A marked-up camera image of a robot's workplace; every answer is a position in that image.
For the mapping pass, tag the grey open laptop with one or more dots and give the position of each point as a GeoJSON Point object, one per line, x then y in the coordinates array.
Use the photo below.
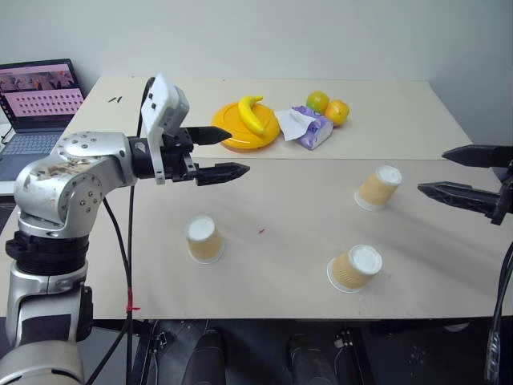
{"type": "Point", "coordinates": [36, 100]}

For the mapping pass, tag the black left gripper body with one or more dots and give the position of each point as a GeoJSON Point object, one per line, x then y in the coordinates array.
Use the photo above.
{"type": "Point", "coordinates": [176, 164]}

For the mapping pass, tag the yellow banana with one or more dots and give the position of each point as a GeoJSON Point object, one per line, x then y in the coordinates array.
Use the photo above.
{"type": "Point", "coordinates": [246, 112]}

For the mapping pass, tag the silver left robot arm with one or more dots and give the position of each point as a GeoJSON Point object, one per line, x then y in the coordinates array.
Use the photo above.
{"type": "Point", "coordinates": [80, 168]}

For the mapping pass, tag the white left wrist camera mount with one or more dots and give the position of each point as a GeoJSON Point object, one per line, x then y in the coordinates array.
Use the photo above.
{"type": "Point", "coordinates": [160, 100]}

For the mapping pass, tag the dark rounded shape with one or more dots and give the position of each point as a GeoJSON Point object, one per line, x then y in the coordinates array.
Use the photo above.
{"type": "Point", "coordinates": [310, 361]}
{"type": "Point", "coordinates": [208, 357]}

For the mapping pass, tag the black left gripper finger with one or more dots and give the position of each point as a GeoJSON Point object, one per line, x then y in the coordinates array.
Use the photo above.
{"type": "Point", "coordinates": [220, 173]}
{"type": "Point", "coordinates": [208, 135]}

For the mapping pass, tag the yellow round plate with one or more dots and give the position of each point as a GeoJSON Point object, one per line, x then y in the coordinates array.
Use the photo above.
{"type": "Point", "coordinates": [232, 124]}

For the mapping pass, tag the orange citrus fruit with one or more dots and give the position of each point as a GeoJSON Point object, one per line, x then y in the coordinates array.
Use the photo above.
{"type": "Point", "coordinates": [337, 113]}

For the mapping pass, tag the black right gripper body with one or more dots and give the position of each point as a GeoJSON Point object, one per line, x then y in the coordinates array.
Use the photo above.
{"type": "Point", "coordinates": [507, 200]}

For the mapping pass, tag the tan paper cup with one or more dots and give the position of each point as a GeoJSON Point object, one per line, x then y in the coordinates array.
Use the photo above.
{"type": "Point", "coordinates": [352, 272]}
{"type": "Point", "coordinates": [376, 188]}
{"type": "Point", "coordinates": [204, 244]}

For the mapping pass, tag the purple tissue pack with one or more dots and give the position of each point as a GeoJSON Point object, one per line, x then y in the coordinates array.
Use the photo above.
{"type": "Point", "coordinates": [316, 132]}

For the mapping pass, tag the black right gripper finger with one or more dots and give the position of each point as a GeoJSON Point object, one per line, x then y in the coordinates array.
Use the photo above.
{"type": "Point", "coordinates": [481, 156]}
{"type": "Point", "coordinates": [461, 194]}

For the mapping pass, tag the green-orange citrus fruit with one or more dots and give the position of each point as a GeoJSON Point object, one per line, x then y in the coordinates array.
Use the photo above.
{"type": "Point", "coordinates": [317, 102]}

